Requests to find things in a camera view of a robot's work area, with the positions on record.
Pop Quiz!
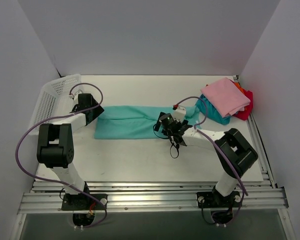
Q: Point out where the teal green t-shirt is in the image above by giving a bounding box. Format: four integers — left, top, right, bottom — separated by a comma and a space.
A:
93, 104, 206, 140

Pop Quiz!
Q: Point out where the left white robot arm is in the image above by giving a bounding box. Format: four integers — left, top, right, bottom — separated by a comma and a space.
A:
36, 93, 104, 210

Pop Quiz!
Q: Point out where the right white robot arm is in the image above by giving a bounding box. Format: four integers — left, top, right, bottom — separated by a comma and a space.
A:
153, 112, 259, 207

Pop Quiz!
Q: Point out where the white plastic basket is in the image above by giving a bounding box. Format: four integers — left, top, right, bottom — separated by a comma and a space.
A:
29, 74, 84, 127

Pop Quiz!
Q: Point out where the blue folded t-shirt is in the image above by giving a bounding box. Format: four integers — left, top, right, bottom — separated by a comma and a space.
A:
195, 94, 231, 125

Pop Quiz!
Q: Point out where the pink folded t-shirt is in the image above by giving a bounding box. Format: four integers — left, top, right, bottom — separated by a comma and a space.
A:
200, 77, 251, 118

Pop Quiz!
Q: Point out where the red folded t-shirt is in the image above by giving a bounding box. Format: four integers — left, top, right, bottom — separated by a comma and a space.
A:
233, 89, 254, 121

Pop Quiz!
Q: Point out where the right black thin cable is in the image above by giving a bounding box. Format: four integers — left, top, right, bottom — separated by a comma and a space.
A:
153, 122, 181, 159

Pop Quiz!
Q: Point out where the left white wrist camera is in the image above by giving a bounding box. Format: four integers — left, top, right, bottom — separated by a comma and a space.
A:
68, 92, 81, 102

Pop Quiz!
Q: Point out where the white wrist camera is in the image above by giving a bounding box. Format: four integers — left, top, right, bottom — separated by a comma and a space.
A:
171, 104, 187, 123
68, 92, 81, 102

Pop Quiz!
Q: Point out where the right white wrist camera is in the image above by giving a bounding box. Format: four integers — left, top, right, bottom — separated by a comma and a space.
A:
171, 104, 187, 123

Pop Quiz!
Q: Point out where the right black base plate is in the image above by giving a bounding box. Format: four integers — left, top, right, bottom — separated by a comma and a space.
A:
196, 191, 241, 209

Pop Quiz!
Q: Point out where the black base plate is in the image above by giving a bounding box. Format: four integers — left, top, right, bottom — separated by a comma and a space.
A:
61, 193, 104, 211
196, 191, 241, 209

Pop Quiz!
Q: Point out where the aluminium rail frame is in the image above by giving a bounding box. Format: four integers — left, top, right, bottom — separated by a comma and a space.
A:
16, 75, 290, 215

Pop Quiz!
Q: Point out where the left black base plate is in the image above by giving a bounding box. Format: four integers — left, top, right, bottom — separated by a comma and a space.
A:
61, 193, 104, 211

